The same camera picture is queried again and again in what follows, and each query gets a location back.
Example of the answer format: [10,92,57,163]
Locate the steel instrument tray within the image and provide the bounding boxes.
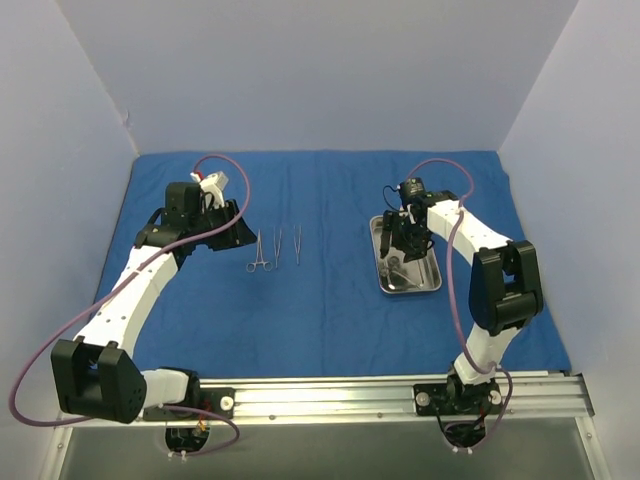
[369,215,443,295]

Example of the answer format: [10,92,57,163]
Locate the steel tweezers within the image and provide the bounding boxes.
[293,225,302,266]
[273,227,283,269]

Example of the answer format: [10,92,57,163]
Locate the steel forceps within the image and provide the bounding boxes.
[246,230,273,273]

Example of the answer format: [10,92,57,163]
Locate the blue surgical drape cloth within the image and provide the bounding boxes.
[99,151,523,378]

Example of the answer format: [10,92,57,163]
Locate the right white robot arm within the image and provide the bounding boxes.
[379,177,544,413]

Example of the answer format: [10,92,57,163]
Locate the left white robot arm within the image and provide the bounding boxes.
[51,172,257,424]

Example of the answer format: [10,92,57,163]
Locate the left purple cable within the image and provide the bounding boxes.
[8,153,251,456]

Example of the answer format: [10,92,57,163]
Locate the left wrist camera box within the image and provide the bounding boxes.
[190,171,229,204]

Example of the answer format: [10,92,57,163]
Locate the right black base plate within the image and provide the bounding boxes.
[412,381,503,416]

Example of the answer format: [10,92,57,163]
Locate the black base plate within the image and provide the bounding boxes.
[142,387,236,421]
[412,381,503,416]

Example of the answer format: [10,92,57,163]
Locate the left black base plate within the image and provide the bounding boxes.
[142,387,236,421]

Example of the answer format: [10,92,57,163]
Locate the aluminium front rail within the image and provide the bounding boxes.
[53,372,596,429]

